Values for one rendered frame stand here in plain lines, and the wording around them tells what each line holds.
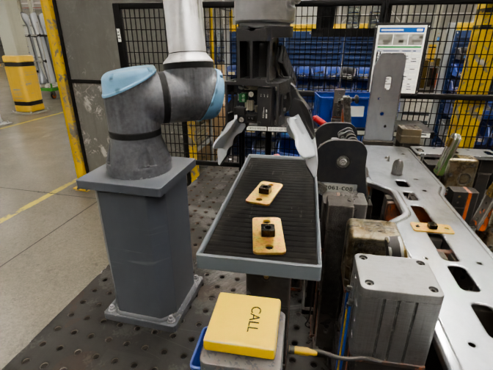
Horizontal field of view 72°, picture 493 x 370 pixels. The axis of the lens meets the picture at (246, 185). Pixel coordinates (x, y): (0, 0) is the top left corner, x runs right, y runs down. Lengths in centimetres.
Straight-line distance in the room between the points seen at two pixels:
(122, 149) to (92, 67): 258
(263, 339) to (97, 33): 311
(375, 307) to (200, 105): 55
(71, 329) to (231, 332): 78
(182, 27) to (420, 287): 66
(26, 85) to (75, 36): 484
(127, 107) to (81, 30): 262
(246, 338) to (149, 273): 60
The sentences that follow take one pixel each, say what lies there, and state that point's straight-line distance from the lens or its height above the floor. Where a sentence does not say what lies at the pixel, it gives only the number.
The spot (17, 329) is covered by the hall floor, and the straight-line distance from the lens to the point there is 226.
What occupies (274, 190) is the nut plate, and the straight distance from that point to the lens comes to 55.
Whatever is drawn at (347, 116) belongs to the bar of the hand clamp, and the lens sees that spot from 120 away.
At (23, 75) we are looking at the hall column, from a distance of 816.
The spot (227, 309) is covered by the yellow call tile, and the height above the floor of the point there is 116.
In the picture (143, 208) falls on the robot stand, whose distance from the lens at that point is 79.
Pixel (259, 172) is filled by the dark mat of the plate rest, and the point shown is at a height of 116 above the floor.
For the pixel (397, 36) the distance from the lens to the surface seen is 177.
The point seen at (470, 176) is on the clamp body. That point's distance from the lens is 129.
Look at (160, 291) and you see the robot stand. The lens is 91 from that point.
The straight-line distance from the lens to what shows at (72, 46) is 345.
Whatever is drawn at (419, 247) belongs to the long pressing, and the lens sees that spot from 78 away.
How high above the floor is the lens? 139
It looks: 23 degrees down
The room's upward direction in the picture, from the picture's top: straight up
